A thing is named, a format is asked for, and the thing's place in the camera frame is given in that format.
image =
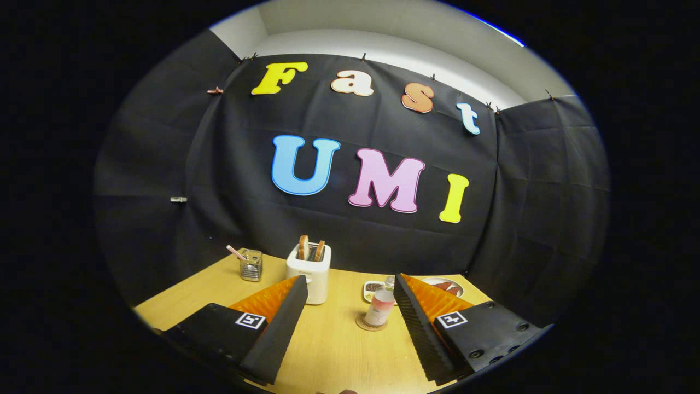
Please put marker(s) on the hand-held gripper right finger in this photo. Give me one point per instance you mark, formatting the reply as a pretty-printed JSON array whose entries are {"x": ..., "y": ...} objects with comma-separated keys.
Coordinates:
[{"x": 421, "y": 339}]

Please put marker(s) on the reddish meat slice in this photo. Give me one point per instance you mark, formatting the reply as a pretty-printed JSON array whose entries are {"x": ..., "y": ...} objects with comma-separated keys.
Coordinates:
[
  {"x": 453, "y": 289},
  {"x": 441, "y": 285}
]

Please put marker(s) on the clear juice bottle pink label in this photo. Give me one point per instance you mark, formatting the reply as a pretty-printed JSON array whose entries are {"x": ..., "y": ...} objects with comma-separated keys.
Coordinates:
[{"x": 378, "y": 309}]

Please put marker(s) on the round white plate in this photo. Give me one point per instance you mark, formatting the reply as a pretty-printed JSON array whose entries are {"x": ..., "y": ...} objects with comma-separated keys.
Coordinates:
[{"x": 432, "y": 279}]

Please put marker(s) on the black backdrop cloth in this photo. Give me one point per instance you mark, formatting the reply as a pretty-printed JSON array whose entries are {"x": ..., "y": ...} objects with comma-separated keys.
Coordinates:
[{"x": 246, "y": 219}]

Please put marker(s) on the white divided dish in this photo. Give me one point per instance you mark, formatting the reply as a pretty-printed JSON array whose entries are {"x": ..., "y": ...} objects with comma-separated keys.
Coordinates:
[{"x": 372, "y": 287}]

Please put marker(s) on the pink striped straw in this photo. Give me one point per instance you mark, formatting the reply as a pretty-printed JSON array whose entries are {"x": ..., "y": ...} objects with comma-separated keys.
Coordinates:
[{"x": 235, "y": 251}]

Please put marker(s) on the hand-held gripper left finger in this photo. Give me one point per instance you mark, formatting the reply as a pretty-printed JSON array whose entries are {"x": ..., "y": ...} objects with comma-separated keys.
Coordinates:
[{"x": 279, "y": 339}]

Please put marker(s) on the round brown coaster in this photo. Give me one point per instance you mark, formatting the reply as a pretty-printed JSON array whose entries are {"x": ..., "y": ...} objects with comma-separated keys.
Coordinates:
[{"x": 361, "y": 324}]

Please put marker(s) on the toasted bread slice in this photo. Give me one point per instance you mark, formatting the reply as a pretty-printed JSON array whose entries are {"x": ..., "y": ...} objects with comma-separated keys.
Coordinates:
[
  {"x": 303, "y": 247},
  {"x": 319, "y": 250}
]

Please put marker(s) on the copper clip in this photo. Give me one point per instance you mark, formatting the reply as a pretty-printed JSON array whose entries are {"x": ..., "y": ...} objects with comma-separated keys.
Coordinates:
[{"x": 215, "y": 90}]

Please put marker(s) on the wooden table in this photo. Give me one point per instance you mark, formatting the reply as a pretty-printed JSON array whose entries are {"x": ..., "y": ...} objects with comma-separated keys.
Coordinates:
[{"x": 333, "y": 350}]

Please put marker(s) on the white toaster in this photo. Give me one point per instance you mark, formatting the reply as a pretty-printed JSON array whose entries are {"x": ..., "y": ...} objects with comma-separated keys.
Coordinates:
[{"x": 317, "y": 282}]

